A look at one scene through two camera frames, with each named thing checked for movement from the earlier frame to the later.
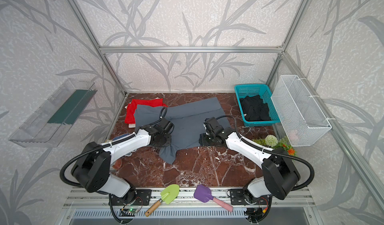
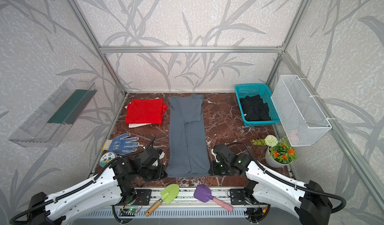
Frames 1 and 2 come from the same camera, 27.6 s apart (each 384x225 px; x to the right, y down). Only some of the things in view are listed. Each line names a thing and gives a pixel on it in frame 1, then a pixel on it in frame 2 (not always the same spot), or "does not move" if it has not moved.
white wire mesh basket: x=304 y=121 does not move
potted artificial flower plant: x=272 y=141 does not move
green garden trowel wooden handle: x=168 y=195 does not move
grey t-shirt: x=185 y=120 → x=188 y=155
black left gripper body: x=163 y=140 → x=159 y=171
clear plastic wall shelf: x=49 y=124 does not move
